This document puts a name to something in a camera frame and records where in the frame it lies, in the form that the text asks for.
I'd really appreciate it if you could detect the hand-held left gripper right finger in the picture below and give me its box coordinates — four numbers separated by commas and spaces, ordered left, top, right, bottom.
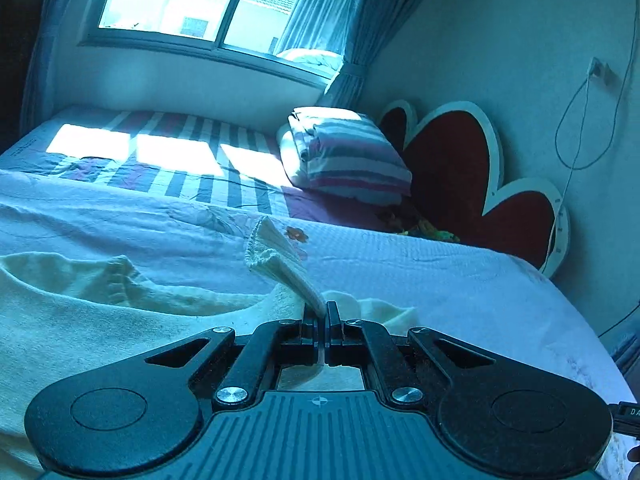
324, 301, 497, 407

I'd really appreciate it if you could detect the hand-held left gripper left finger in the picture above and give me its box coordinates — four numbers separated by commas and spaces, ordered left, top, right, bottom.
142, 304, 322, 409

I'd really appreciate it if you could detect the cream knitted sweater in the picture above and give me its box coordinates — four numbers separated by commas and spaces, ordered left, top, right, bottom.
0, 216, 421, 480

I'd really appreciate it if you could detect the white bed blanket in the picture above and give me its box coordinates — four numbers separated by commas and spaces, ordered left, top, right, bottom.
0, 170, 637, 480

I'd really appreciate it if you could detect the colourful patterned cloth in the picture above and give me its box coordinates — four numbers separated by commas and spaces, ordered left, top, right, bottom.
379, 207, 462, 244

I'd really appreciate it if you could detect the folded striped quilt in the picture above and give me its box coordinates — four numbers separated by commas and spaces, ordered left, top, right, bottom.
277, 106, 414, 207

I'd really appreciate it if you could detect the red heart-shaped headboard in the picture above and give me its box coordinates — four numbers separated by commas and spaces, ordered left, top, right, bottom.
377, 100, 572, 281

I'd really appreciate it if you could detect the striped bed sheet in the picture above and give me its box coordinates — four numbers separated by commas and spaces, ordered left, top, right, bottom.
0, 105, 396, 233

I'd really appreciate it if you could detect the blue pleated curtain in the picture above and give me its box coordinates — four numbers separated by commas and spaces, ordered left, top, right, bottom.
272, 0, 397, 112
20, 0, 103, 128

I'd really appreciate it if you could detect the bedroom window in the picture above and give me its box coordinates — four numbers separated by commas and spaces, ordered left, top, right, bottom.
82, 0, 362, 87

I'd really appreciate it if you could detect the white charging cable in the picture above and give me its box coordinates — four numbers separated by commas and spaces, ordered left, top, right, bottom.
546, 57, 635, 261

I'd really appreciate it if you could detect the white wall socket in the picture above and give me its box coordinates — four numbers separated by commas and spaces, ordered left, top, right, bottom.
590, 57, 614, 84

